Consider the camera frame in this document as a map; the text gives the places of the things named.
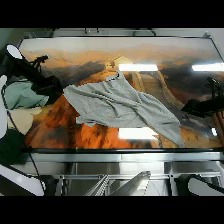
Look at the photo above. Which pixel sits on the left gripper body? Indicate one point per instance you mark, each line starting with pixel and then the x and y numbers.
pixel 49 88

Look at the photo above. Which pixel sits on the grey T-shirt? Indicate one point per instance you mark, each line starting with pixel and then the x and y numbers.
pixel 116 103

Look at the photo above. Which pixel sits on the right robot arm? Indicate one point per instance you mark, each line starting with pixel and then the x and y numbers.
pixel 205 106

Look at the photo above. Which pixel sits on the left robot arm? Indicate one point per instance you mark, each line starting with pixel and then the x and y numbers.
pixel 20 67

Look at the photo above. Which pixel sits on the pale green garment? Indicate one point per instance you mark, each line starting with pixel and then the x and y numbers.
pixel 21 96

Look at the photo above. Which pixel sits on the cream garment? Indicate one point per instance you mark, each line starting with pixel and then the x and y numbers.
pixel 21 120

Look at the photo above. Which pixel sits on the black garment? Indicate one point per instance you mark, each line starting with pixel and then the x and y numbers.
pixel 11 146

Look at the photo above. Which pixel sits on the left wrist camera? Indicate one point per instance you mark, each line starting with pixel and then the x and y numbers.
pixel 40 60

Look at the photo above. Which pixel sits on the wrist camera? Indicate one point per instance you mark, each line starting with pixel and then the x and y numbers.
pixel 40 60
pixel 214 84

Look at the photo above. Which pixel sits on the silver frame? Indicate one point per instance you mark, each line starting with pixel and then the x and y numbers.
pixel 133 164

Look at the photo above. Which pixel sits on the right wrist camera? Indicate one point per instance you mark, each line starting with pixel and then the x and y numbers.
pixel 214 84

